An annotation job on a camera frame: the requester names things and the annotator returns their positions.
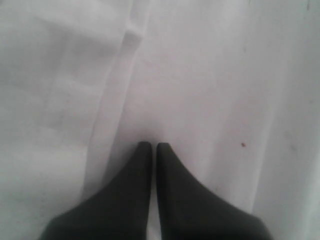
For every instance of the white t-shirt with red print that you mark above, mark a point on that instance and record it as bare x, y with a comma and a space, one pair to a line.
232, 85

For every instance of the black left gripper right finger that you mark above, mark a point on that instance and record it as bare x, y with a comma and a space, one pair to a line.
190, 211

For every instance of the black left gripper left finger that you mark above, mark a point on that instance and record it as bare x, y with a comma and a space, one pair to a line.
119, 211

